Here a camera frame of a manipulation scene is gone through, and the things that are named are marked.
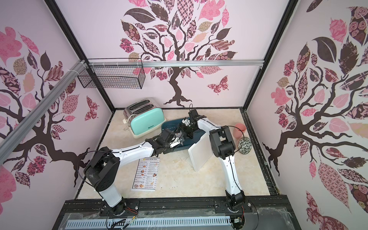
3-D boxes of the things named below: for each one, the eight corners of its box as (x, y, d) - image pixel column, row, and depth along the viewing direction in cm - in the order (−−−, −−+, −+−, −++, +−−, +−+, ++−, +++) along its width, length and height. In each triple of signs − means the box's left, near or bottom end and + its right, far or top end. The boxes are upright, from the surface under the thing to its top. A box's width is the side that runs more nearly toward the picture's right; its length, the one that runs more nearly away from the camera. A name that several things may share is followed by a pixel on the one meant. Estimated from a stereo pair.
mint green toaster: (123, 126, 109) (114, 111, 96) (147, 110, 120) (143, 94, 107) (140, 143, 99) (133, 129, 86) (165, 124, 110) (162, 108, 97)
